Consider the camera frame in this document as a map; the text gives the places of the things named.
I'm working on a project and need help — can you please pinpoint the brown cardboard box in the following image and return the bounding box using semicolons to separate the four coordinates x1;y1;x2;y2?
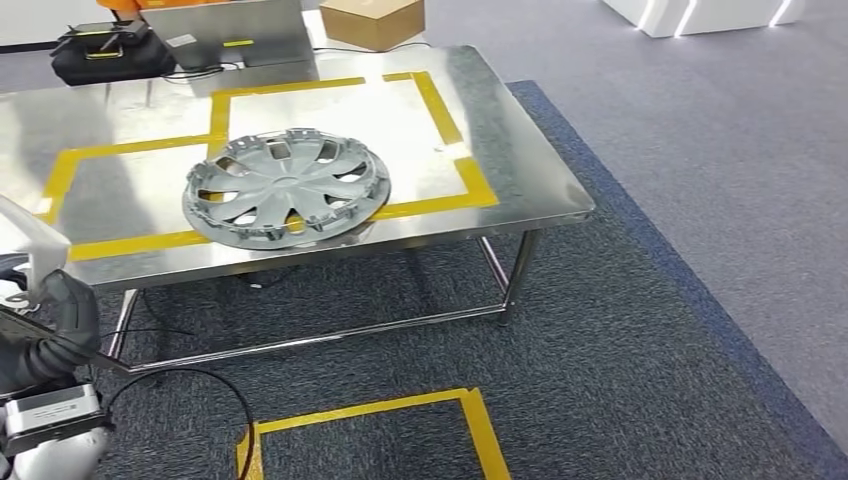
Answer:
319;0;427;52

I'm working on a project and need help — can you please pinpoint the person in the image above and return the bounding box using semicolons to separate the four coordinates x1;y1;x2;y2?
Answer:
95;0;223;13

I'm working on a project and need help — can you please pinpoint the white plastic shell part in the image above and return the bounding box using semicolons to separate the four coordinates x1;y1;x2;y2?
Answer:
0;195;72;309

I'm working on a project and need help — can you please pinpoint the stainless steel workbench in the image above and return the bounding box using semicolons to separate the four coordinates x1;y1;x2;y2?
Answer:
0;44;596;376

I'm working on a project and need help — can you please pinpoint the black bag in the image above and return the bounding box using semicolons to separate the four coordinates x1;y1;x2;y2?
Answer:
50;29;177;87

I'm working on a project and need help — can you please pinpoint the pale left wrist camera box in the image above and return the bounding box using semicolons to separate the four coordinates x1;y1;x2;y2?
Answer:
0;382;109;458

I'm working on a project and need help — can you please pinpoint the silver laptop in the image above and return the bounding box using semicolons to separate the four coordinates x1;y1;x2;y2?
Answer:
140;0;316;72

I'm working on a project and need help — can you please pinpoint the white platform with light strips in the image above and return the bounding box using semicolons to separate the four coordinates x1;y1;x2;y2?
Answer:
601;0;806;39

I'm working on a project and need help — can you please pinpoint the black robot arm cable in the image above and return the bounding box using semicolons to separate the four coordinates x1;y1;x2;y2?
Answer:
99;367;256;480

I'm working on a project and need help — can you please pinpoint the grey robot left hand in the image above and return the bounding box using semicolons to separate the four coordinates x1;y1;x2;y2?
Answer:
0;254;102;362

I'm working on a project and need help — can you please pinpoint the silver wheel hubcap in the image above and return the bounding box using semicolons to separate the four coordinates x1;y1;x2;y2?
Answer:
182;127;392;252

